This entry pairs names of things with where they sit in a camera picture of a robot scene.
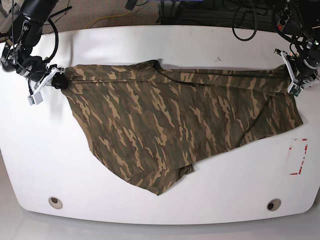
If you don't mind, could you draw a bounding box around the black power strip red switch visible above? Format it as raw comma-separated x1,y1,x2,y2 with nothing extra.
277,3,292,32

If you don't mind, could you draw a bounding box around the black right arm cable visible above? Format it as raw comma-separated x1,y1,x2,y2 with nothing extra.
7,0,60,66

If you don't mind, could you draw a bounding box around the camouflage T-shirt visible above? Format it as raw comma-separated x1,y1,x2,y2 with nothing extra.
62,60,303,195

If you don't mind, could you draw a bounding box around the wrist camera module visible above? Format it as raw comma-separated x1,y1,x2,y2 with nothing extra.
288,85,304,98
27,92,43,106

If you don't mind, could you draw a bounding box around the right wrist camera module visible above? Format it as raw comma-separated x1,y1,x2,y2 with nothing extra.
27,92,43,106

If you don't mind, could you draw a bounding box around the yellow cable on floor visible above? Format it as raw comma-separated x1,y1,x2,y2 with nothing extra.
85,7,131,29

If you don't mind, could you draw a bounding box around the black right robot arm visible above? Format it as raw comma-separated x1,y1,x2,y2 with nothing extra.
0,0,59,94

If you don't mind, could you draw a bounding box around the table cable grommet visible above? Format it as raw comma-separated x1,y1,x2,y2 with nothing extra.
48,197,63,210
266,198,282,212

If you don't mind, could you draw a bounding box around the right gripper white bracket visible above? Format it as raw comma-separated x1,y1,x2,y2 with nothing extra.
24,64,69,94

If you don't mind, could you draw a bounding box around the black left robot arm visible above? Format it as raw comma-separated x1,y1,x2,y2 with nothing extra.
274,32,320,97

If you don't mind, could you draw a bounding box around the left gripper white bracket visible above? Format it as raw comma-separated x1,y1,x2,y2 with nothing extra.
274,48,320,91

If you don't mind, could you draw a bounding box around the red tape rectangle marking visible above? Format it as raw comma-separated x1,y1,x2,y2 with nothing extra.
286,138,308,176

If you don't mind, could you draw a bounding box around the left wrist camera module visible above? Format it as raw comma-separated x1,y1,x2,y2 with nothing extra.
288,85,304,98

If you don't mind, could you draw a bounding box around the right table cable grommet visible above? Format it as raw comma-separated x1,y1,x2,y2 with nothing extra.
266,198,282,212

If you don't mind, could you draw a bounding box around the left table cable grommet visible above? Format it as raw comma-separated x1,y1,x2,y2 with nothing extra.
48,197,63,210

